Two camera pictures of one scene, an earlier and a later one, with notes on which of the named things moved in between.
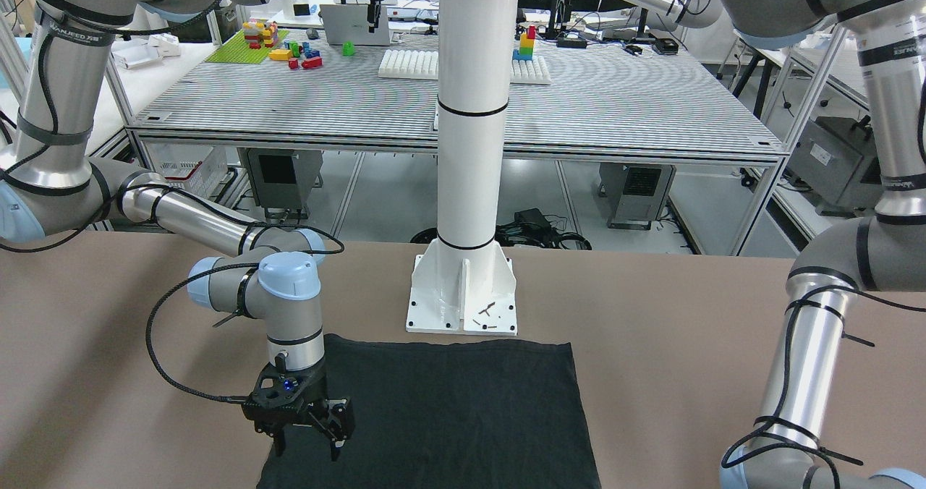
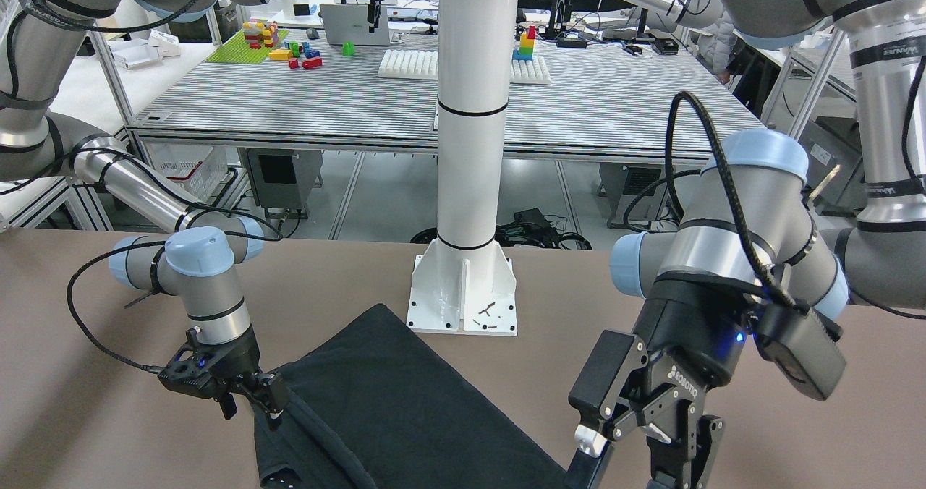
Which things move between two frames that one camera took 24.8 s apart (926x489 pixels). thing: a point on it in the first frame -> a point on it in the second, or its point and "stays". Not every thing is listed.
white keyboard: x=423 y=64 stays
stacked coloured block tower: x=526 y=45 stays
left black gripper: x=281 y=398 -> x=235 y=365
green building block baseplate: x=236 y=51 stays
